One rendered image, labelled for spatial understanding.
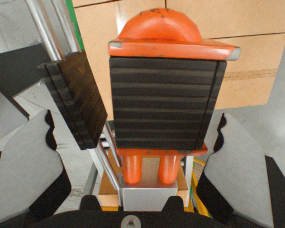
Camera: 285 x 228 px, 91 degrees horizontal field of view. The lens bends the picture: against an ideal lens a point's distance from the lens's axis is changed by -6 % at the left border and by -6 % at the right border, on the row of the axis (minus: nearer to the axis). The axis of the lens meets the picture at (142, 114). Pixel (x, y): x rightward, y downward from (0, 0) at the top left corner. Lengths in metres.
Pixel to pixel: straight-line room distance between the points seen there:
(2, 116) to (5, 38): 0.93
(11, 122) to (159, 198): 0.83
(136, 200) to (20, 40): 1.58
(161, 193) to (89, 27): 0.74
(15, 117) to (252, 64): 1.21
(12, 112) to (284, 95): 2.20
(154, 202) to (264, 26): 0.91
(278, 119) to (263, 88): 1.15
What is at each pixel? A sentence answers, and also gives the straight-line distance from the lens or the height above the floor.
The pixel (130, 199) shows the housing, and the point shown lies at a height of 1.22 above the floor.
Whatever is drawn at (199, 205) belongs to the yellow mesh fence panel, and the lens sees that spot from 1.49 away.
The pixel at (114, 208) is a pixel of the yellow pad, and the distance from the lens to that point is 0.54.
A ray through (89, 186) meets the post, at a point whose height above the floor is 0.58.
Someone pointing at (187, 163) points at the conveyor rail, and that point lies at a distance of 1.17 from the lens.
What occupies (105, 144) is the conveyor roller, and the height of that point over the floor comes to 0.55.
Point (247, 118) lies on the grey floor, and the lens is 1.96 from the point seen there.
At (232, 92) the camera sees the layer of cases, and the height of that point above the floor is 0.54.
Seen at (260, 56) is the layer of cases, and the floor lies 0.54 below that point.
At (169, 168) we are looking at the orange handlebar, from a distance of 0.16.
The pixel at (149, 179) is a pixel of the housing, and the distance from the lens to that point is 0.18.
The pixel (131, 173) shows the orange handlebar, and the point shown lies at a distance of 0.17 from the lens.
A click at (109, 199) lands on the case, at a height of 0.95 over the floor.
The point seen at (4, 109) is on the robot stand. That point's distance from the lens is 0.91.
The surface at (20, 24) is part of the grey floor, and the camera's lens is 1.63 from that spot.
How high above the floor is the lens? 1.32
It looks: 58 degrees down
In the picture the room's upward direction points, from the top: 179 degrees clockwise
